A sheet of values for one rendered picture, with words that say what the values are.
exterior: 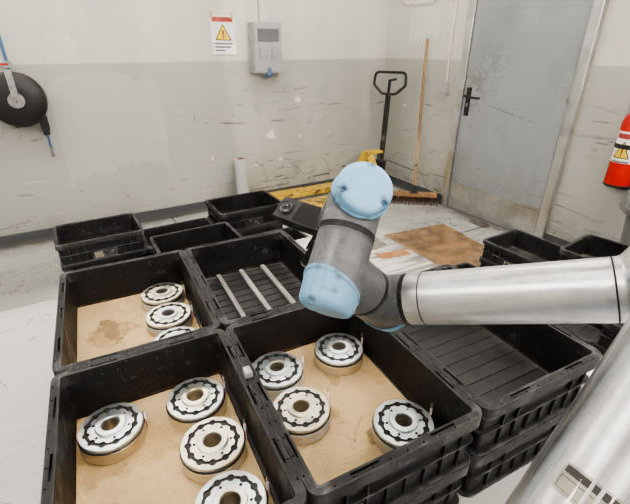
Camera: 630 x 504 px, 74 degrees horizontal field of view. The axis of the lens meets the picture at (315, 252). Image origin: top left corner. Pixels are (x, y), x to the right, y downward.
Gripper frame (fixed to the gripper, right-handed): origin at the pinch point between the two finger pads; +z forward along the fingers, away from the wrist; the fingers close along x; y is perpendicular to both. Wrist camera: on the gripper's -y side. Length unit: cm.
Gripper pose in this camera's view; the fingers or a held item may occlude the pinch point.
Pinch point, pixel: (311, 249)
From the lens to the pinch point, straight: 84.7
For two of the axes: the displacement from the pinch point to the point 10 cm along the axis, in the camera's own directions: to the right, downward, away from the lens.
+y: 8.6, 5.1, 0.0
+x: 4.9, -8.2, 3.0
